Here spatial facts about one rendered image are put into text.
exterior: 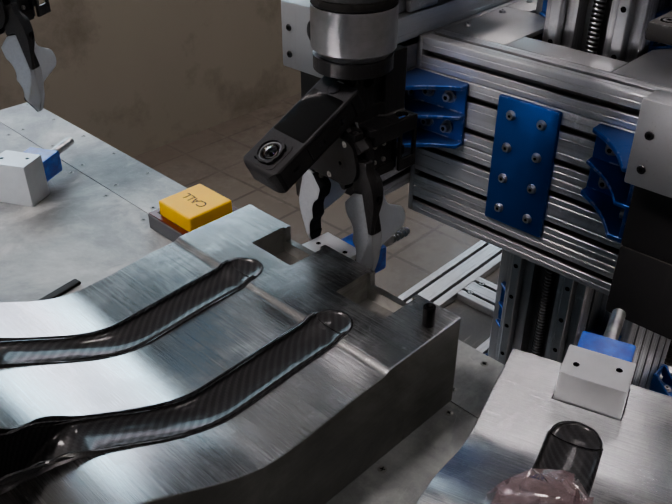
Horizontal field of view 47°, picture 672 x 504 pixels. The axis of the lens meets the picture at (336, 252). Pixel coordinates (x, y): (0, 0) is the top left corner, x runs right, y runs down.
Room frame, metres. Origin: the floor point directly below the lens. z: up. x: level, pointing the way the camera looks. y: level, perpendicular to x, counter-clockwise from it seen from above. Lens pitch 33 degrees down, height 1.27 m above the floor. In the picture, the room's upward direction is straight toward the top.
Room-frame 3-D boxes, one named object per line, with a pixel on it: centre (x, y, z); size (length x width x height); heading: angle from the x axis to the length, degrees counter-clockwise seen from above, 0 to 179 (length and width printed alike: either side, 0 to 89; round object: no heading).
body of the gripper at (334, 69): (0.67, -0.02, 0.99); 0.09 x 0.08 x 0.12; 133
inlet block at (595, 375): (0.48, -0.22, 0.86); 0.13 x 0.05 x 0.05; 153
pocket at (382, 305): (0.52, -0.03, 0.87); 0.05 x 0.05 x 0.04; 45
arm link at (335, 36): (0.67, -0.01, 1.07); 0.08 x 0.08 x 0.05
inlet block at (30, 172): (0.89, 0.37, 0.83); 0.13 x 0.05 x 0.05; 164
